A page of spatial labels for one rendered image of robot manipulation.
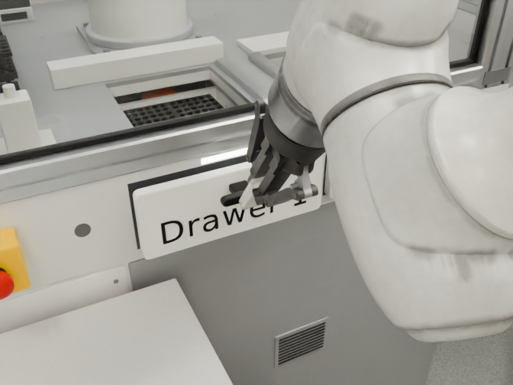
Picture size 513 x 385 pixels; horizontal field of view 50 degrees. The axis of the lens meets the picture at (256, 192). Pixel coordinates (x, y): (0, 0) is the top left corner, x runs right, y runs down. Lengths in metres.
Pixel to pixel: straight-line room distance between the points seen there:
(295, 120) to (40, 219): 0.39
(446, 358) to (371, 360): 0.51
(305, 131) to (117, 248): 0.40
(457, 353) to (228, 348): 0.95
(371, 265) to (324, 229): 0.61
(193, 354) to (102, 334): 0.13
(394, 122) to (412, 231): 0.07
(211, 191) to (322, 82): 0.40
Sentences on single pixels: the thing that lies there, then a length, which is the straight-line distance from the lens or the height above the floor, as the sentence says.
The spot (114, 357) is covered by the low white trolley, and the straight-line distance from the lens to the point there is 0.77.
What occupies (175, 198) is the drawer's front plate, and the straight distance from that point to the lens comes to 0.76.
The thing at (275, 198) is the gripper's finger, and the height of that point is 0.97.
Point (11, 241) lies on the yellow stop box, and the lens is 0.74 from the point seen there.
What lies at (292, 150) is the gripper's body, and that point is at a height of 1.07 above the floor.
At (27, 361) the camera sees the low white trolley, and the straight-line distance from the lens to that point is 0.80.
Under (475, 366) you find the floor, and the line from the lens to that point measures 1.83.
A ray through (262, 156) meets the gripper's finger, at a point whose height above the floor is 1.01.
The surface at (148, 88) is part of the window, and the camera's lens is 0.73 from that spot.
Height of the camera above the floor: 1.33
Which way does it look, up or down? 34 degrees down
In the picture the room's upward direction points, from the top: straight up
